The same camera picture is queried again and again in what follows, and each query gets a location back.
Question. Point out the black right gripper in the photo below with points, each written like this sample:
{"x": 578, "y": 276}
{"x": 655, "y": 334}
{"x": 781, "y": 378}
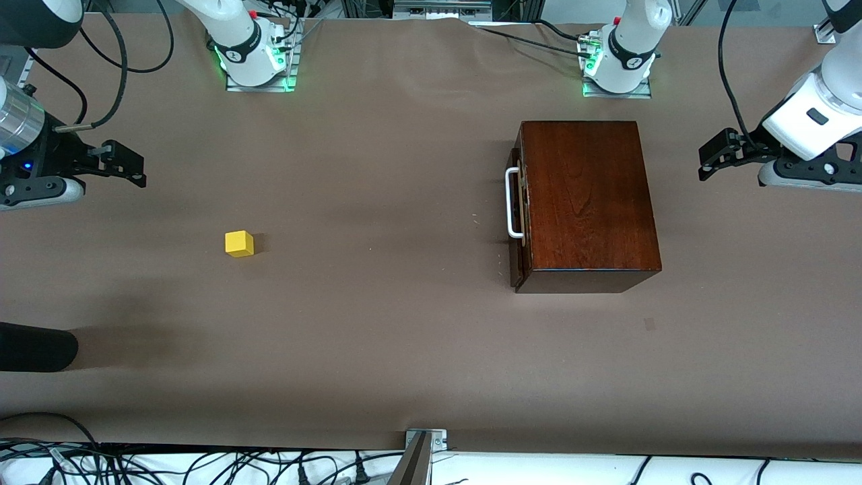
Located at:
{"x": 55, "y": 155}

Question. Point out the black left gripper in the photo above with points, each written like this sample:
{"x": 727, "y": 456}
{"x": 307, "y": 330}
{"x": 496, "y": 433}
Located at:
{"x": 752, "y": 147}

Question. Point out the yellow cube block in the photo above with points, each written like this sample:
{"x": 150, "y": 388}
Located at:
{"x": 239, "y": 244}

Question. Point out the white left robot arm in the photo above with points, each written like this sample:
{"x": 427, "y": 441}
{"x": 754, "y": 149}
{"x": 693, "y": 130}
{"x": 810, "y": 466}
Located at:
{"x": 633, "y": 40}

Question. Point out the dark brown wooden cabinet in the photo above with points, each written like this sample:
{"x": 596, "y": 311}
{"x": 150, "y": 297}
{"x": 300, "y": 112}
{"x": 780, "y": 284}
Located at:
{"x": 592, "y": 195}

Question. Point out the aluminium corner profile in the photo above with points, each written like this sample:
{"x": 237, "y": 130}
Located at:
{"x": 823, "y": 32}

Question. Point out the black cylinder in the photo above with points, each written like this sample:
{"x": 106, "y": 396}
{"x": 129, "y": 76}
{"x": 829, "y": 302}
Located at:
{"x": 37, "y": 347}

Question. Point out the brown paper table cover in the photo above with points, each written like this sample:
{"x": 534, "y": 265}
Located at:
{"x": 370, "y": 323}

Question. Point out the grey electronics box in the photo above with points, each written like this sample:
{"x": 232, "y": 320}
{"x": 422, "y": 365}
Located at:
{"x": 438, "y": 8}

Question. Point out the black power plug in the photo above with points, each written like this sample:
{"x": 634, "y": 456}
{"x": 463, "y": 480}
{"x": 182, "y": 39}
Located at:
{"x": 303, "y": 475}
{"x": 361, "y": 473}

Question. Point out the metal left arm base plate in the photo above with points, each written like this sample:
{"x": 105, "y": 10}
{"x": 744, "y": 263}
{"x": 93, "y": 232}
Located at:
{"x": 646, "y": 89}

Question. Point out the aluminium frame rail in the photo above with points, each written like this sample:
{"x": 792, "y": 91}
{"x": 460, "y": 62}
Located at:
{"x": 28, "y": 67}

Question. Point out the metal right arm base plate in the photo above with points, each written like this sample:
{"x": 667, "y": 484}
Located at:
{"x": 286, "y": 74}

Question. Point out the aluminium profile with bracket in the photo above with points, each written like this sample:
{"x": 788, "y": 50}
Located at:
{"x": 414, "y": 465}

